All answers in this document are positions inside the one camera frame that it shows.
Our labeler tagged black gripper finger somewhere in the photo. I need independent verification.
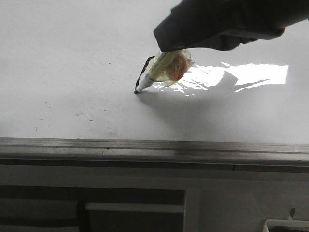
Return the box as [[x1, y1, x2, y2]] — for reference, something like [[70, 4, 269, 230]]
[[154, 0, 309, 52]]

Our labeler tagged white marker with yellowed tape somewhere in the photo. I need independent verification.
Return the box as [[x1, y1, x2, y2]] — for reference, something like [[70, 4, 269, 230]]
[[134, 49, 194, 94]]

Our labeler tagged white bin with dark contents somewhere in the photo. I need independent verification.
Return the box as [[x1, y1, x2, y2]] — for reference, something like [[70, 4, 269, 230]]
[[263, 219, 309, 232]]

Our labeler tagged white whiteboard with aluminium frame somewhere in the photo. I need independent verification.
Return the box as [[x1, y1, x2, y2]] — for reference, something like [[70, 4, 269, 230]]
[[0, 0, 309, 167]]

